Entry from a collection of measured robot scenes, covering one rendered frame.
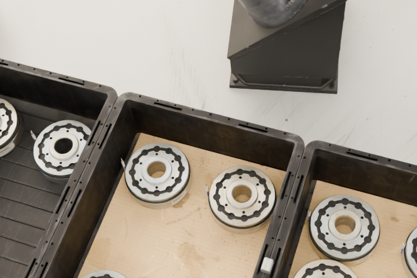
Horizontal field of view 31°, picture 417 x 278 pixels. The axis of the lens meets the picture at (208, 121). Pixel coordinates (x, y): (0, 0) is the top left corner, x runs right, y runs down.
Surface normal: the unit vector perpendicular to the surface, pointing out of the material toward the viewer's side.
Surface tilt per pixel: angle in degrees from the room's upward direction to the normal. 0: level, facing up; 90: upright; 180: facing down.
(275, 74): 90
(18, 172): 0
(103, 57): 0
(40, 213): 0
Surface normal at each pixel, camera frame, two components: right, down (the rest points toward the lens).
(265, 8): -0.33, 0.70
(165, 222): -0.07, -0.50
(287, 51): -0.11, 0.86
